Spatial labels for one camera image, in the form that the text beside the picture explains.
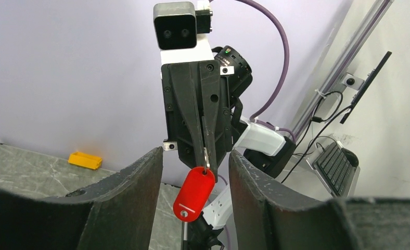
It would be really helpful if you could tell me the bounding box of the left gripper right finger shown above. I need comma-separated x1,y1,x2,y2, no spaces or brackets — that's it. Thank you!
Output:
229,151,410,249

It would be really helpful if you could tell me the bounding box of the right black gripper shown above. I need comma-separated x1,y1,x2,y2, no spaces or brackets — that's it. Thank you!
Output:
161,60,242,175

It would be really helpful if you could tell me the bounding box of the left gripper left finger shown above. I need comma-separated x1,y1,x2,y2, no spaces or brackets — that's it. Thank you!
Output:
0,147,163,249

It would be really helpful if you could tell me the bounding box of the red key tag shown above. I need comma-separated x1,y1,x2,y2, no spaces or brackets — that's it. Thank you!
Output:
173,166,215,222

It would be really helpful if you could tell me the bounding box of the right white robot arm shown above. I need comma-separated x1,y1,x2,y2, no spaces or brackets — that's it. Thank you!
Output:
161,46,296,177

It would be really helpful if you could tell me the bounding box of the yellow bin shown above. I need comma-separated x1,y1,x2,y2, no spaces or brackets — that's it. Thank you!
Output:
68,152,103,170

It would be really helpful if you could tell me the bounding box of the black keyboard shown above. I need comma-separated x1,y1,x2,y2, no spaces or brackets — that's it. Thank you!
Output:
313,143,356,197

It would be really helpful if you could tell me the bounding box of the black computer mouse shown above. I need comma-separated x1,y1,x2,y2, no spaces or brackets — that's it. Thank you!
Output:
341,147,359,167

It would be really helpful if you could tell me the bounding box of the black monitor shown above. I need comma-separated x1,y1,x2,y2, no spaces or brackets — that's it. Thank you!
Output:
340,51,392,124

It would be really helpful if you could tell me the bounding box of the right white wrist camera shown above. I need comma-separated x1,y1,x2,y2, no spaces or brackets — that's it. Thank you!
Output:
153,1,214,65

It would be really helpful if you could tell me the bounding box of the aluminium frame post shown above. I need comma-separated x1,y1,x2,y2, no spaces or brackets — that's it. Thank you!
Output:
293,0,393,136

